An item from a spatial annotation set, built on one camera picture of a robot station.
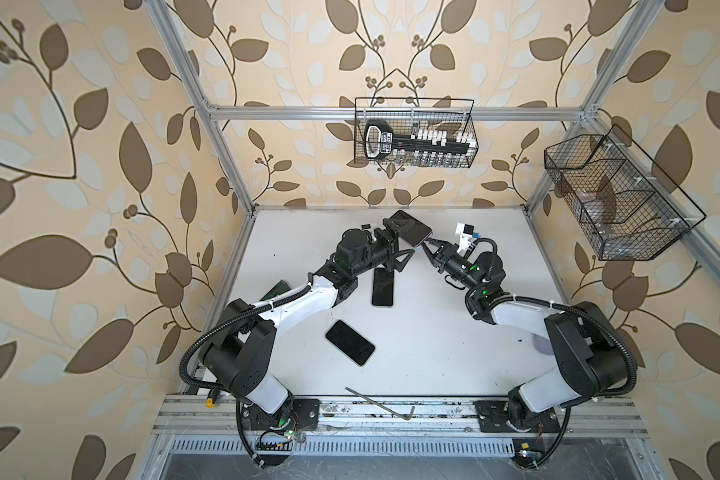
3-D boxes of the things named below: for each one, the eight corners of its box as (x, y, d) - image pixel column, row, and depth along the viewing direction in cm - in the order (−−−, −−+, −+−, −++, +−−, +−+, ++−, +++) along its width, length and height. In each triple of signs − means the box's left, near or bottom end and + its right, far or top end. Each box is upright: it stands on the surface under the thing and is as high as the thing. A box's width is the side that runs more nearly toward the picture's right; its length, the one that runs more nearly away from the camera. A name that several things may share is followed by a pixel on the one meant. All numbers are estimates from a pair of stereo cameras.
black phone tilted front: (325, 336, 90) (324, 334, 89) (339, 320, 94) (339, 317, 92) (362, 366, 85) (362, 364, 83) (375, 347, 88) (376, 345, 86)
